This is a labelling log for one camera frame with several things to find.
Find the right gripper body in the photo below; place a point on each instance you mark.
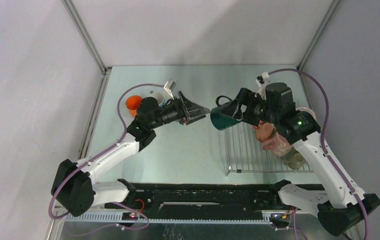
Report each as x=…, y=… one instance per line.
x=256, y=110

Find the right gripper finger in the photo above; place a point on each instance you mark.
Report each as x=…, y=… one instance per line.
x=241, y=99
x=238, y=114

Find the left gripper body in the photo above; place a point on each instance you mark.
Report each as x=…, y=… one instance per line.
x=175, y=112

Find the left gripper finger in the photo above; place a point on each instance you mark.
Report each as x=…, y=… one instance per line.
x=190, y=108
x=191, y=120

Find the dark green mug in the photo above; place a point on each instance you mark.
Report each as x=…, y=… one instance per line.
x=221, y=122

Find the orange mug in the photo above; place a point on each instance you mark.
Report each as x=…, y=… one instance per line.
x=133, y=104

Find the light blue mug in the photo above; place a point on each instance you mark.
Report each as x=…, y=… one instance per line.
x=159, y=97

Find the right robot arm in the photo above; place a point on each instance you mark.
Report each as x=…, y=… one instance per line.
x=344, y=204

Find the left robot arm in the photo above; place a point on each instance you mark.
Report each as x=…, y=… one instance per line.
x=76, y=185

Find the small pink cup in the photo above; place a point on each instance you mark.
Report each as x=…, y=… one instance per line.
x=263, y=131

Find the pink patterned mug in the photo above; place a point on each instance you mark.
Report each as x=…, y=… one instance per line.
x=277, y=144

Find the white lilac mug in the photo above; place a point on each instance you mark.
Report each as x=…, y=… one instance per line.
x=308, y=110

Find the beige mug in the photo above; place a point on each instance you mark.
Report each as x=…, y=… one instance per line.
x=294, y=160

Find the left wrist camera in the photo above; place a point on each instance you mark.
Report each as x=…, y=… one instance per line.
x=169, y=87

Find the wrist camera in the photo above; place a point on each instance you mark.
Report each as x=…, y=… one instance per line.
x=169, y=87
x=263, y=81

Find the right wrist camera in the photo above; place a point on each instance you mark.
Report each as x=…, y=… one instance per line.
x=263, y=81

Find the wire dish rack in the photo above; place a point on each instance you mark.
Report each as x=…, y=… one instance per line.
x=244, y=154

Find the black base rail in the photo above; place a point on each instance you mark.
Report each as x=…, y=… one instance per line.
x=203, y=201

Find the grey cable duct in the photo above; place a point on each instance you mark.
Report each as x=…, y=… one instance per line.
x=125, y=217

